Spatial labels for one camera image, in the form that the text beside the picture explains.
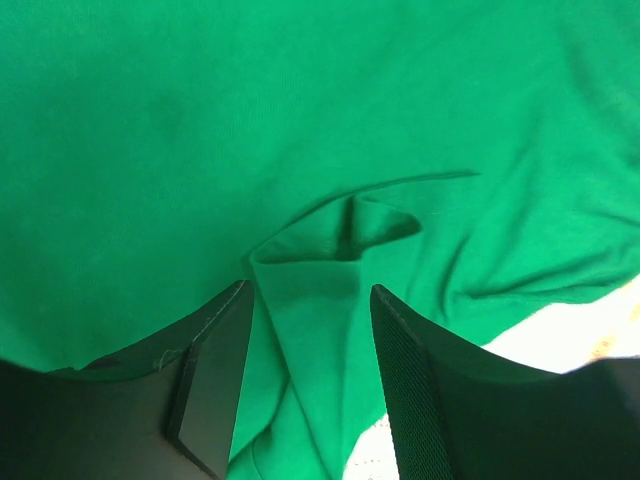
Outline green t shirt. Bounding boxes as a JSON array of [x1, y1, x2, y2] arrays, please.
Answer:
[[1, 1, 639, 479]]

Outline floral table cloth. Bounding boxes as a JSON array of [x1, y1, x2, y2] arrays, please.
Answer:
[[343, 278, 639, 479]]

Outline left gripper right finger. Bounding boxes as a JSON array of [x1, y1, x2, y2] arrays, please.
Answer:
[[370, 285, 639, 479]]

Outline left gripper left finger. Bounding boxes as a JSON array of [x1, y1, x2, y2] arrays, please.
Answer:
[[1, 281, 254, 479]]

